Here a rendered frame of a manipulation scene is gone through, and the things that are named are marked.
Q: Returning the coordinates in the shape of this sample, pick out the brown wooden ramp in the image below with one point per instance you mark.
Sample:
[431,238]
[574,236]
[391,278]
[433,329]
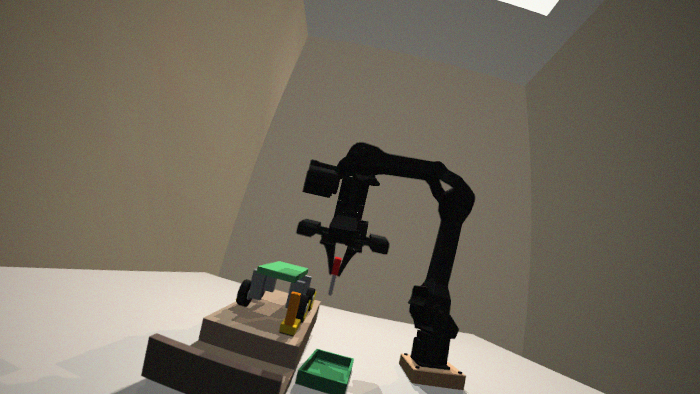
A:
[239,351]

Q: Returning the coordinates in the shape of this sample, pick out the green tray floor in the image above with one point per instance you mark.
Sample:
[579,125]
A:
[328,369]

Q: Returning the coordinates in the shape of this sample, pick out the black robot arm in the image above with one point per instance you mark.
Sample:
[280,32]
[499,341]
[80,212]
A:
[430,303]

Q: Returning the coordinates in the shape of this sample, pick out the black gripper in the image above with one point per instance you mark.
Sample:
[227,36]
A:
[309,228]

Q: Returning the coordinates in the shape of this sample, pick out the yellow wheel chock with orange handle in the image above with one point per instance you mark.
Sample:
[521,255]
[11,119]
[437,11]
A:
[290,324]

